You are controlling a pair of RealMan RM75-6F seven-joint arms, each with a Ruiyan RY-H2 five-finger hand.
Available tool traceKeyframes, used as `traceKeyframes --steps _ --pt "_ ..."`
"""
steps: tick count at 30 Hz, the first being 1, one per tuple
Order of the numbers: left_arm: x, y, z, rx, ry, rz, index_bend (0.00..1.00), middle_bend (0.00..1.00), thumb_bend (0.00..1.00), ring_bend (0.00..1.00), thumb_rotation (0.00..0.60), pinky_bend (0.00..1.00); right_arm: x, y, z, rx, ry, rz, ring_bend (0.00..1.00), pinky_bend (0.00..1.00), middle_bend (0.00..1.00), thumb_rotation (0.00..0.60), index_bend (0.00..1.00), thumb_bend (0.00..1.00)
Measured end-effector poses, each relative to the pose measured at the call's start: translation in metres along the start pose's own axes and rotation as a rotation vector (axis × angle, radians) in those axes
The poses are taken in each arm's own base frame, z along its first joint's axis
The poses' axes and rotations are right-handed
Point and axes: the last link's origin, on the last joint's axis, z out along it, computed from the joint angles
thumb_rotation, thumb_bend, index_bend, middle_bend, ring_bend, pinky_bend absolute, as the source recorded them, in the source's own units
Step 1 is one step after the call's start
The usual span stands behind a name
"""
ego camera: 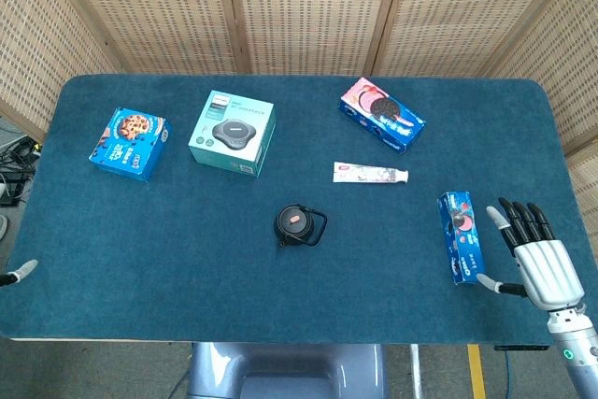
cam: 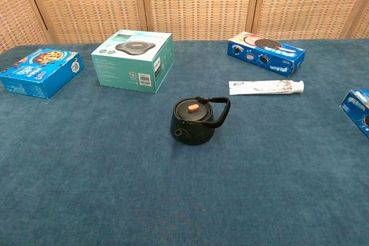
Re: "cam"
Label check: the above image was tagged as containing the small black teapot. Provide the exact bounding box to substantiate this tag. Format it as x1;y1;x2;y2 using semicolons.
170;96;231;145

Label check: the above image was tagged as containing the teal speakerphone product box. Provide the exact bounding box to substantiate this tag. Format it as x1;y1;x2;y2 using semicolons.
91;29;174;94

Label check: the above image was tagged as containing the white toothpaste tube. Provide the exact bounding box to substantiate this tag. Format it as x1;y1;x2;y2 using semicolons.
228;80;305;96

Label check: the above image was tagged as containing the blue table cloth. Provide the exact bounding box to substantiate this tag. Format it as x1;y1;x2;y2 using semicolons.
0;37;369;246

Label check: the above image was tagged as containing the long blue Oreo box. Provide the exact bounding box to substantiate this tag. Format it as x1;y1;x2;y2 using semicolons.
227;31;306;78

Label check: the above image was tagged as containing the woven rattan folding screen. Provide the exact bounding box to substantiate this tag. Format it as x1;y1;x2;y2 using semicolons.
0;0;369;54

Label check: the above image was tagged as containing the blue pizza-print cookie box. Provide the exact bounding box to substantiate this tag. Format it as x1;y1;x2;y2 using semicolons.
0;48;85;100

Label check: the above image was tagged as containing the blue Oreo box with cookie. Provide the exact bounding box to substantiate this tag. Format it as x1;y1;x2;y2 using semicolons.
339;89;369;139

